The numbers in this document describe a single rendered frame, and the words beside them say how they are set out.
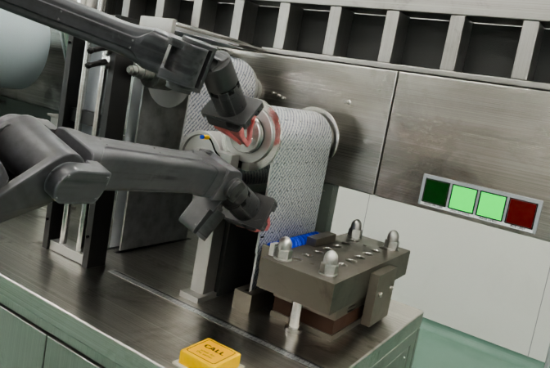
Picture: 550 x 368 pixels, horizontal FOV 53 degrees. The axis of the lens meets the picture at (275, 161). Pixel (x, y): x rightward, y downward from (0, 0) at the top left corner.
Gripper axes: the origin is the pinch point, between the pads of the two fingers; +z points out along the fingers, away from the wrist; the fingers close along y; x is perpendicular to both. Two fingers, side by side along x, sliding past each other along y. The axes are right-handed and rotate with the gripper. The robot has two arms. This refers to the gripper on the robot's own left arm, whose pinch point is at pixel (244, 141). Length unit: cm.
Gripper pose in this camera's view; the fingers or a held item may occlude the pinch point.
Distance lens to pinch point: 106.8
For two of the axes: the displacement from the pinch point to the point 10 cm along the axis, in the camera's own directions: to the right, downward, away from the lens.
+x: 5.2, -7.1, 4.8
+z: 2.2, 6.6, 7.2
